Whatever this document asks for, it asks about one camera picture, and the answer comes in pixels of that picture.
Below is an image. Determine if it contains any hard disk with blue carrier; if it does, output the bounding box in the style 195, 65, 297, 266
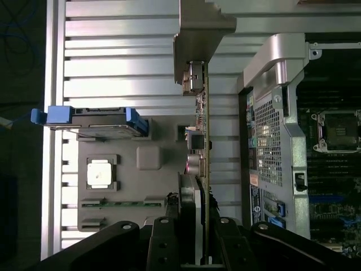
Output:
30, 104, 150, 139

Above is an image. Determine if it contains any green motherboard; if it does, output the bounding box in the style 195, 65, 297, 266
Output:
297, 84, 361, 251

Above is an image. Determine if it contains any blue floor cable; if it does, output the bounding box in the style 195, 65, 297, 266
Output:
0, 0, 35, 77

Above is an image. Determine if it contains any loose green RAM stick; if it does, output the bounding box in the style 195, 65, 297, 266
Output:
98, 199, 147, 207

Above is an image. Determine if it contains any CPU socket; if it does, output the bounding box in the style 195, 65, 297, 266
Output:
310, 109, 361, 155

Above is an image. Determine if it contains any grey printed parts rack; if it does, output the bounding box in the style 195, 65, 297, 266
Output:
76, 116, 198, 233

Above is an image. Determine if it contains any silver CPU chip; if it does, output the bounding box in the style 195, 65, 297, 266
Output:
86, 160, 113, 187

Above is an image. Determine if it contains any open black PC case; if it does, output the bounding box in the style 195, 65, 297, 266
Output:
236, 32, 361, 252

